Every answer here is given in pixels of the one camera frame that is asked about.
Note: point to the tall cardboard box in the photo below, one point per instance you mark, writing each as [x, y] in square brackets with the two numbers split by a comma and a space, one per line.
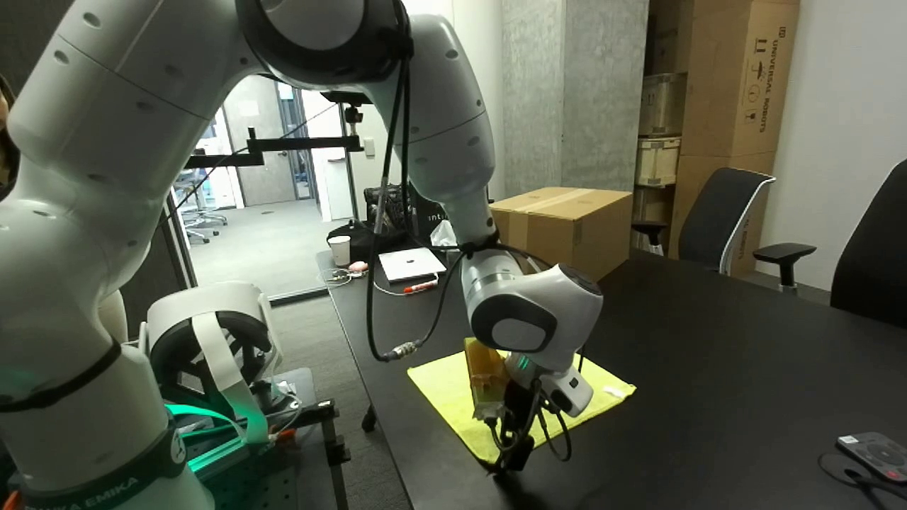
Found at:
[737, 93]

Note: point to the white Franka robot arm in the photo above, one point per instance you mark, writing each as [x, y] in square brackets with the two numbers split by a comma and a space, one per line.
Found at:
[115, 188]

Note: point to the black robot mounting stand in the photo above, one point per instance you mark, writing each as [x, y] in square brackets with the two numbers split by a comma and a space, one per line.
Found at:
[285, 472]

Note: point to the black tripod boom stand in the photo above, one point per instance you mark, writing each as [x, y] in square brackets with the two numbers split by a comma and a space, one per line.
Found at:
[285, 144]

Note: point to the white cup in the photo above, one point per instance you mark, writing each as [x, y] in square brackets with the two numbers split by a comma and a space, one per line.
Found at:
[337, 251]

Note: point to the yellow cloth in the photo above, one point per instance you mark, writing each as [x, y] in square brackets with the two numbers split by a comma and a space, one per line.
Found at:
[442, 391]

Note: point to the orange clamp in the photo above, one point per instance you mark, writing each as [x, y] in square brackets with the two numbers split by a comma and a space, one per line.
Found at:
[285, 436]

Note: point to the black monitor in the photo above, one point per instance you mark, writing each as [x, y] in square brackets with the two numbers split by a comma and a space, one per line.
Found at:
[386, 212]

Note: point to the shelf with boxes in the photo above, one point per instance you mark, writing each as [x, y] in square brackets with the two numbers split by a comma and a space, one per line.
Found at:
[658, 160]

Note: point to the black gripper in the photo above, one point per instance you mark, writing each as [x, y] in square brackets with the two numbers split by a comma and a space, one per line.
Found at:
[527, 385]

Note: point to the white flat box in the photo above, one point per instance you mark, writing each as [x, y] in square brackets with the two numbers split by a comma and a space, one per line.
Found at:
[411, 265]

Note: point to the brown cardboard box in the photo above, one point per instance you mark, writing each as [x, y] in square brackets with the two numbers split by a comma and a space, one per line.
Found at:
[557, 236]

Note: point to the white VR headset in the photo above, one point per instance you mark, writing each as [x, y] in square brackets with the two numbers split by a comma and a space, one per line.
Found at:
[208, 328]

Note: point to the black stereo camera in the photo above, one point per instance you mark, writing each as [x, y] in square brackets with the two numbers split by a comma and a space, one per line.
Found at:
[343, 98]

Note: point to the grey tablet with lit screen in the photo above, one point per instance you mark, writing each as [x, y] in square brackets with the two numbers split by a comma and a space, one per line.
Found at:
[879, 453]

